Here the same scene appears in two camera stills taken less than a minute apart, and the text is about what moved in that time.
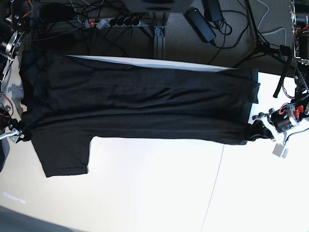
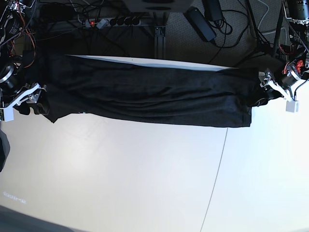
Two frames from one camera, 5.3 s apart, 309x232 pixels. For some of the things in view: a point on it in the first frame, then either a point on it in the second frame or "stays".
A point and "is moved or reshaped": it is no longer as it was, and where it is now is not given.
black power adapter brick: (199, 22) stays
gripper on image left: (15, 134) -> (13, 92)
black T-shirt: (66, 100) is moved or reshaped
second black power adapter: (212, 9) stays
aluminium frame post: (159, 42) stays
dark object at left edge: (4, 150) stays
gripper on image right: (269, 124) -> (285, 81)
